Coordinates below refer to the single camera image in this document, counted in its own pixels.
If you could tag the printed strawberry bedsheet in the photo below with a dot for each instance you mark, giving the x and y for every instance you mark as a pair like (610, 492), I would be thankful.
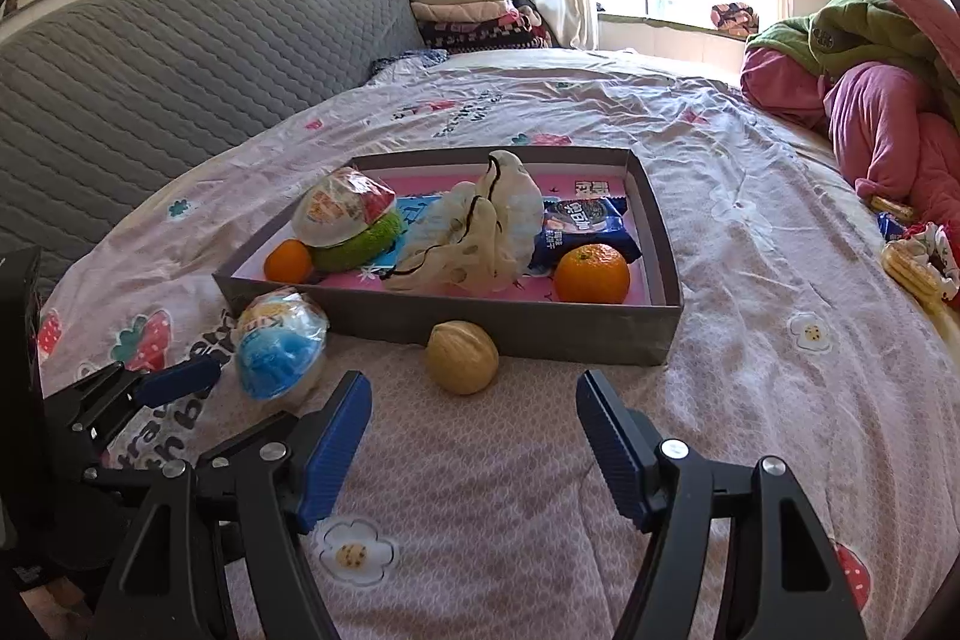
(750, 422)

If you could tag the green garment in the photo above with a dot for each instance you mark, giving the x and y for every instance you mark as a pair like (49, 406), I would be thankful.
(862, 33)

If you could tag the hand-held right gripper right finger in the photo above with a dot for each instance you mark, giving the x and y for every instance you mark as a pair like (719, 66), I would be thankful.
(619, 452)

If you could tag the grey quilted headboard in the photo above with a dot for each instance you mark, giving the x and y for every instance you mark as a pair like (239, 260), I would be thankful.
(150, 85)

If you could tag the pink book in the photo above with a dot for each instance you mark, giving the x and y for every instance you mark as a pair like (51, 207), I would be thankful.
(525, 289)

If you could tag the red surprise egg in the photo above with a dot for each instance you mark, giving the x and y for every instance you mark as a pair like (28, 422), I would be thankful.
(337, 209)

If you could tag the walnut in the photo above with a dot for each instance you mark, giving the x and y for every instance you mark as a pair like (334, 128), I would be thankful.
(461, 359)

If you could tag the beige mesh bag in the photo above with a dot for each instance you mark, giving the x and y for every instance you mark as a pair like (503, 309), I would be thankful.
(480, 235)

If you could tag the small orange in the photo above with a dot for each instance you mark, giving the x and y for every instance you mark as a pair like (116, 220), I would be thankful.
(289, 261)

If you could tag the large orange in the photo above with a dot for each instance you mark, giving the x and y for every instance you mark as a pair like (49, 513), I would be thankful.
(592, 272)

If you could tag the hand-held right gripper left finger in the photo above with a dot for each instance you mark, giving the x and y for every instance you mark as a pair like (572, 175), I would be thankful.
(330, 452)

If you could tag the pink patterned cushion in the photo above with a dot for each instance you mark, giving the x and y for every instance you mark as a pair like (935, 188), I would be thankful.
(733, 18)

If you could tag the dark patterned folded blanket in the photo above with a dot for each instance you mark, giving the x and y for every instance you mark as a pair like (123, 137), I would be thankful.
(480, 34)

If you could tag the blue cookie packet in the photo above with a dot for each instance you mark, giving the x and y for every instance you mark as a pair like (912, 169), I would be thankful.
(577, 220)

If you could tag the grey cardboard box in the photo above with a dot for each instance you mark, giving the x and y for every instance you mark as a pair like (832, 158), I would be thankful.
(562, 329)

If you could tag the pink folded blanket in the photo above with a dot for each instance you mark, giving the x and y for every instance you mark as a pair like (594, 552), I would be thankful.
(465, 12)

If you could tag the yellow striped snack packet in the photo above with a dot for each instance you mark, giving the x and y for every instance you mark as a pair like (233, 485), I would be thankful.
(915, 269)

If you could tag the blue surprise egg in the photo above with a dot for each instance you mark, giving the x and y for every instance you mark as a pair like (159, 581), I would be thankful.
(281, 355)

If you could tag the blue patterned cloth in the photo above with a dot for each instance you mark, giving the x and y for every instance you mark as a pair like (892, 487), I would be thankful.
(409, 63)

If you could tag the small blue packet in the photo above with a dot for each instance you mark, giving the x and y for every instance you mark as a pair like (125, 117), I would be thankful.
(891, 225)

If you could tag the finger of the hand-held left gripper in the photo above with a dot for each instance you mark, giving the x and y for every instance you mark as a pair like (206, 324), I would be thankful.
(214, 460)
(180, 381)

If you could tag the magenta clothes pile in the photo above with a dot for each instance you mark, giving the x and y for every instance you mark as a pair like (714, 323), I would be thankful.
(877, 138)

